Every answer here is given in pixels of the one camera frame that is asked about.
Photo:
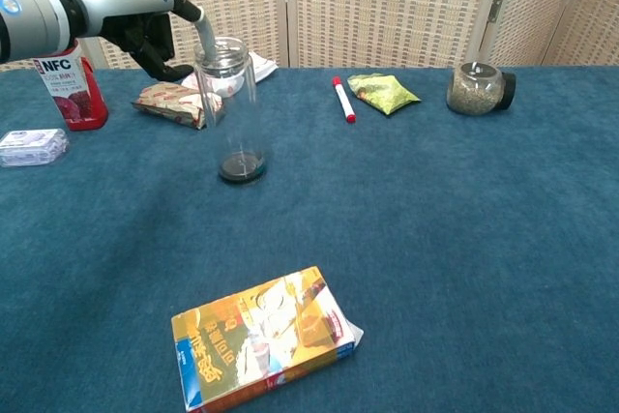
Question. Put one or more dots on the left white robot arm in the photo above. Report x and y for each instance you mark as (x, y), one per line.
(34, 16)

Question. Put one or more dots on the clear glass jar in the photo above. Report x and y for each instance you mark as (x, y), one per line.
(237, 118)

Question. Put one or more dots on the brown red snack packet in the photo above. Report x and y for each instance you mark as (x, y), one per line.
(164, 101)

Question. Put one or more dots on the red juice bottle white cap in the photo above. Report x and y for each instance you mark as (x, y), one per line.
(79, 106)

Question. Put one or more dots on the white pouch red print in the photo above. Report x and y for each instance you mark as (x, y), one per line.
(264, 69)

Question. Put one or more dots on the small white wrapped pack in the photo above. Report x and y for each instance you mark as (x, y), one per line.
(31, 147)

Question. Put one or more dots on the red white marker pen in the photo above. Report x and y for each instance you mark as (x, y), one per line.
(344, 101)

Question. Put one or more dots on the green snack packet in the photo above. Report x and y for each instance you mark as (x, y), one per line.
(387, 94)

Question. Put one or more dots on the glass grain jar black lid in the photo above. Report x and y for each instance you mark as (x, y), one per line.
(471, 91)

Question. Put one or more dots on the colourful snack packet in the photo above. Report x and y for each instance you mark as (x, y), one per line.
(261, 335)

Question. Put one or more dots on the black screen hinge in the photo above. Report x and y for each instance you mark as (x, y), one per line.
(494, 10)

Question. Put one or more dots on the blue table cloth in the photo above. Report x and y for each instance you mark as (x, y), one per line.
(435, 239)

